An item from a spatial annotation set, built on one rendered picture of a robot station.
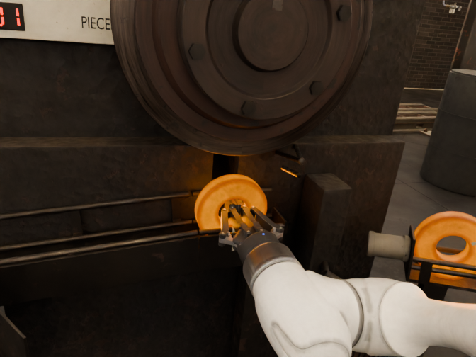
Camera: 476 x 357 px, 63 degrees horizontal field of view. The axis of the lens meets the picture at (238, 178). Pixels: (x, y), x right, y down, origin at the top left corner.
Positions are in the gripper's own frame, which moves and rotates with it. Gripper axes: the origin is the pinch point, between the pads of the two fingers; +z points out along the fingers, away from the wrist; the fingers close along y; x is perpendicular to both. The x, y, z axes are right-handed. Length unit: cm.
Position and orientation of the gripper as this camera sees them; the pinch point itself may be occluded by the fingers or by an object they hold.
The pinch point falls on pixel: (231, 202)
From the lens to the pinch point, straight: 83.3
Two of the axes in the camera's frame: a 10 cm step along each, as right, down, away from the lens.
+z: -3.0, -4.4, 8.5
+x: 1.0, -9.0, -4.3
